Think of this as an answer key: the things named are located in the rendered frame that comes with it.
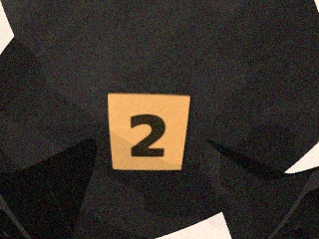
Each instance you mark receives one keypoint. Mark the tan letter tile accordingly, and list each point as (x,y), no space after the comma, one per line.
(148,131)

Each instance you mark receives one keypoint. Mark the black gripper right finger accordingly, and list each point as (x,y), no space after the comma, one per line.
(256,200)

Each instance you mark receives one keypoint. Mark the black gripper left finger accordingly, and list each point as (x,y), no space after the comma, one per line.
(44,199)

